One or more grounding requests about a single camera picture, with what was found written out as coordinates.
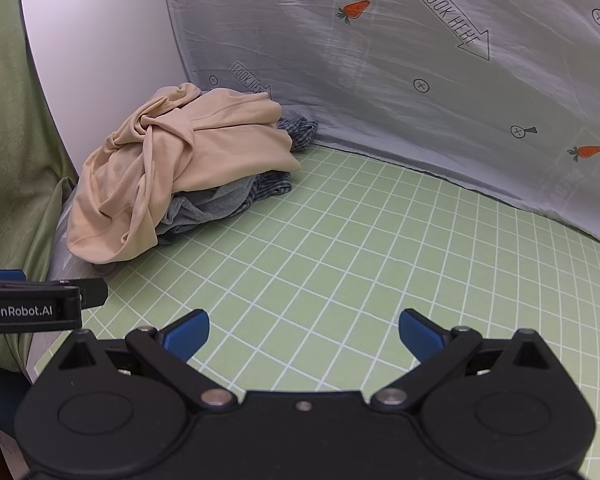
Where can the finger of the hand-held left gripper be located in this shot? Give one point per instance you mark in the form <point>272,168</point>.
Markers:
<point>94,292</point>

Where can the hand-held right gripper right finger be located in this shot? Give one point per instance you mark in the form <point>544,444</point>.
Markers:
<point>420,335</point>

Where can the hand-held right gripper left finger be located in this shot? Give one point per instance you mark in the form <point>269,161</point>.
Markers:
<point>187,334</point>

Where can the beige long-sleeve shirt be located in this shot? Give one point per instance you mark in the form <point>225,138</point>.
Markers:
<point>145,185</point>

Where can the grey garment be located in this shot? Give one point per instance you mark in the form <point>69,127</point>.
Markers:
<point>200,205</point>

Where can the green cloth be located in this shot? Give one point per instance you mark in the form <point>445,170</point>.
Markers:
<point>10,135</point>

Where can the blue plaid garment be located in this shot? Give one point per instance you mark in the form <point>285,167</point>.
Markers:
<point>297,132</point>

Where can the grey carrot-print sheet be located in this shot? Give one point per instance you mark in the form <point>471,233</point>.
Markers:
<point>380,85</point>

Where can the white board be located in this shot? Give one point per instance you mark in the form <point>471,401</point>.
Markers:
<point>105,35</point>

